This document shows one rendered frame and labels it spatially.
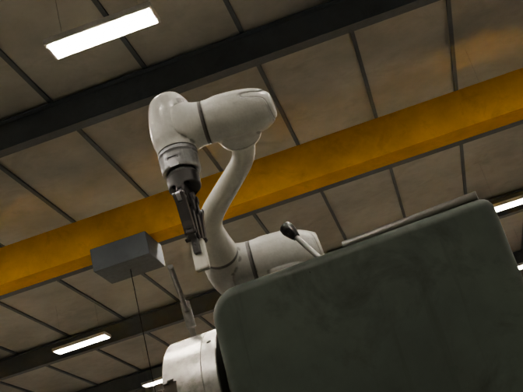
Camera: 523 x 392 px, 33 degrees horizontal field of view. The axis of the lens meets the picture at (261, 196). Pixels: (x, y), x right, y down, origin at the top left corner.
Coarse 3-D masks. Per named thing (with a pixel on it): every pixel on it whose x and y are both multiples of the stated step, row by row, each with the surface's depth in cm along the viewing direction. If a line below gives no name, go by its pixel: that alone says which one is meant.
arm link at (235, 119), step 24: (216, 96) 203; (240, 96) 202; (264, 96) 203; (216, 120) 201; (240, 120) 201; (264, 120) 202; (240, 144) 206; (240, 168) 215; (216, 192) 222; (216, 216) 226; (216, 240) 232; (216, 264) 237
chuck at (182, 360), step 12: (168, 348) 193; (180, 348) 190; (192, 348) 188; (168, 360) 188; (180, 360) 187; (192, 360) 185; (168, 372) 186; (180, 372) 184; (192, 372) 183; (168, 384) 185; (180, 384) 183; (192, 384) 182
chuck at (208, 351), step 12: (204, 336) 192; (216, 336) 189; (204, 348) 187; (216, 348) 186; (204, 360) 184; (216, 360) 183; (204, 372) 182; (216, 372) 181; (204, 384) 181; (216, 384) 180
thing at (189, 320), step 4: (188, 300) 202; (188, 304) 201; (184, 312) 201; (188, 312) 200; (184, 316) 200; (188, 316) 200; (192, 316) 201; (184, 320) 201; (188, 320) 200; (192, 320) 200; (188, 324) 200; (192, 324) 200; (188, 328) 200; (192, 328) 200; (192, 332) 199; (192, 336) 199
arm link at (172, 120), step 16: (160, 96) 206; (176, 96) 206; (160, 112) 203; (176, 112) 202; (192, 112) 202; (160, 128) 201; (176, 128) 200; (192, 128) 201; (160, 144) 201; (192, 144) 202; (208, 144) 206
